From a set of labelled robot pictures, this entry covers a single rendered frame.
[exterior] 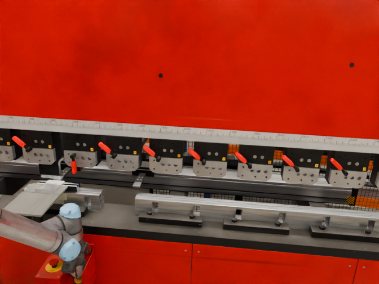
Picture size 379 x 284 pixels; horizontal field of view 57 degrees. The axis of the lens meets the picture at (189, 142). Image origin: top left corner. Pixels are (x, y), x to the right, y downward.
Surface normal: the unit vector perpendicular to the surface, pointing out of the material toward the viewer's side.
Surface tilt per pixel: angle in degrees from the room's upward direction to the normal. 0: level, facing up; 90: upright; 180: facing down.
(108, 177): 90
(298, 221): 90
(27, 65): 90
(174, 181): 90
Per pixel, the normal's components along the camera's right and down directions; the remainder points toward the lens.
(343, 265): -0.10, 0.35
